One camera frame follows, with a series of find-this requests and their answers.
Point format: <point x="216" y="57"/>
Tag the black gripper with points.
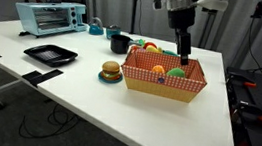
<point x="181" y="18"/>

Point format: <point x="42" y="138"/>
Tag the green pear plush toy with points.
<point x="176" y="72"/>

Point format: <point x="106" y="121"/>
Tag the yellow banana plush toy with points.
<point x="153" y="49"/>

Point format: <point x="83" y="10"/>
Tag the red tomato plush toy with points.
<point x="150" y="45"/>

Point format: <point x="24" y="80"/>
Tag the orange fruit plush toy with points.
<point x="158" y="69"/>

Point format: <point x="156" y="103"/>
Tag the red checkered cardboard box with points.
<point x="161" y="83"/>

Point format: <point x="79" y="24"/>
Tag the black toy pot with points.
<point x="119" y="44"/>

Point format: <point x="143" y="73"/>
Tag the toy burger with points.
<point x="110" y="69"/>

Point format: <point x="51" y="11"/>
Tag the small teal plate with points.
<point x="103" y="78"/>

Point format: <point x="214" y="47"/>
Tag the teal toy kettle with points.
<point x="96" y="29"/>

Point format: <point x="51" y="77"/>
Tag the black tripod stand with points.
<point x="134" y="6"/>

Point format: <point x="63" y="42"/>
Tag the teal pot with lid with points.
<point x="112" y="32"/>

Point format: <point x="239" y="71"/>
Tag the grey curtain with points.
<point x="112" y="7"/>

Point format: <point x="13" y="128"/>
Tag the black baking tray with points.
<point x="51" y="54"/>

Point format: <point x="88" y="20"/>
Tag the light blue toaster oven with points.
<point x="48" y="17"/>

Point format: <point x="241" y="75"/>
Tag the large black tape strip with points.
<point x="41" y="77"/>

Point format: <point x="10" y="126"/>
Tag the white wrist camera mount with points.
<point x="213" y="4"/>

